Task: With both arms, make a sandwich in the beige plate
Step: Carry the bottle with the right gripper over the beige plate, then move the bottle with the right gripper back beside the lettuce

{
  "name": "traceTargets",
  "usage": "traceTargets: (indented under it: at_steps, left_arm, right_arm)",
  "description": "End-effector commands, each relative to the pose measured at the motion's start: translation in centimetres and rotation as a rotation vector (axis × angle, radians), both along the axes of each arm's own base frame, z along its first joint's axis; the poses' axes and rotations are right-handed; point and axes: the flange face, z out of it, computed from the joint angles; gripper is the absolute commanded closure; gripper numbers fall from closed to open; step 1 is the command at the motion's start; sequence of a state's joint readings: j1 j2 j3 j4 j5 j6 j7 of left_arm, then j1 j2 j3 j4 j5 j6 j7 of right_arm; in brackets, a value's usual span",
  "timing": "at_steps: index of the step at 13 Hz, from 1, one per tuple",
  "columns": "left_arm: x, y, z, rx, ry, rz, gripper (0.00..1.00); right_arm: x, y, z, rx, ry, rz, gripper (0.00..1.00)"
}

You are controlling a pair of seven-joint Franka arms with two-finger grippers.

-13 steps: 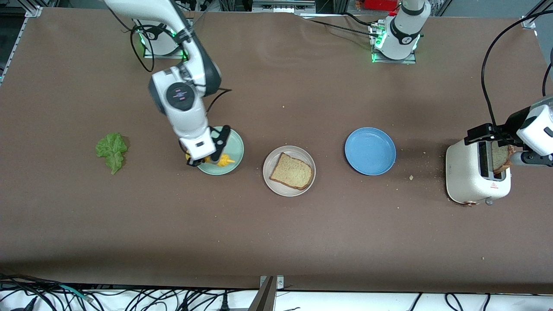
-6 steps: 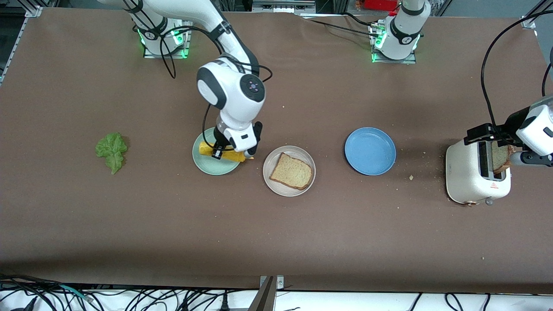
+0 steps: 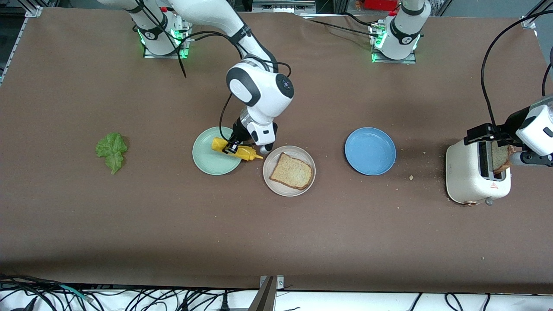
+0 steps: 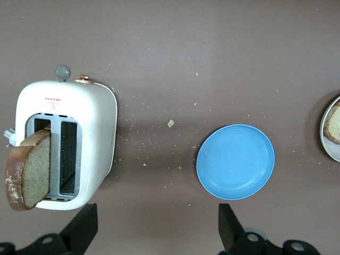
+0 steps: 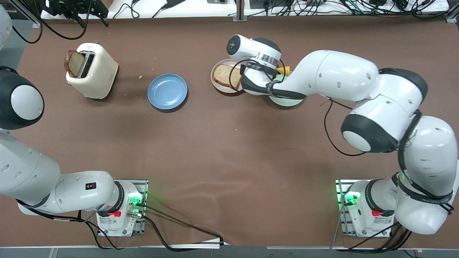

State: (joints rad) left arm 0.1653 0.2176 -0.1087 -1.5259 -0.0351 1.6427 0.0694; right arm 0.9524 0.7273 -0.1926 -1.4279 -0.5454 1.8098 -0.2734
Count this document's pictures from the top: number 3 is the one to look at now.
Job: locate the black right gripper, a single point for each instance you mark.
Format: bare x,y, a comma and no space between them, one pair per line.
240,131

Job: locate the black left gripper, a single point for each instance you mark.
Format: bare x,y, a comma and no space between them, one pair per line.
512,122

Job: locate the yellow mustard squeeze bottle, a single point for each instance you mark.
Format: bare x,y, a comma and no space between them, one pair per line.
248,153

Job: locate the brown bread slice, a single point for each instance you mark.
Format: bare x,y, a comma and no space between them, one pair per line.
291,172
501,157

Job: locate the green lettuce leaf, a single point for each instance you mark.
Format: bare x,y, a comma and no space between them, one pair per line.
112,151

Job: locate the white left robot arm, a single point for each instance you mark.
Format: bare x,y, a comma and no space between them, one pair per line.
402,49

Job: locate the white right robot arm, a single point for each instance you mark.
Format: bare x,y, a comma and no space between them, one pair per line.
259,93

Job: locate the mint green plate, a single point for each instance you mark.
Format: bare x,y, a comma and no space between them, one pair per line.
207,160

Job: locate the beige plate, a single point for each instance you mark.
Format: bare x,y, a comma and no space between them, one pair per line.
276,185

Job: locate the blue plate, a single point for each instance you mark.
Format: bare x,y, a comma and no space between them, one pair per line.
370,151

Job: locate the white toaster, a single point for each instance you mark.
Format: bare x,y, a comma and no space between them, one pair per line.
462,172

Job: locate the aluminium corner profile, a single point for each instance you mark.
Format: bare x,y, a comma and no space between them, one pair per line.
533,17

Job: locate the grey metal beam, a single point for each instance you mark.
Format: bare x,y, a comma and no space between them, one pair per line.
263,300

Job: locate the red box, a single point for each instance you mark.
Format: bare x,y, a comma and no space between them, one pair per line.
378,4

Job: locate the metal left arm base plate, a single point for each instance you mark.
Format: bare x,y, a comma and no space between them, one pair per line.
393,61

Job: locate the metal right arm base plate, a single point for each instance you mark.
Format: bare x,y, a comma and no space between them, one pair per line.
151,55

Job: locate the silver table edge bracket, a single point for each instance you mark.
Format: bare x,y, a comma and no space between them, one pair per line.
281,283

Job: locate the aluminium frame crossbar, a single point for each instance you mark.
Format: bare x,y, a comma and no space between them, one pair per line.
283,5

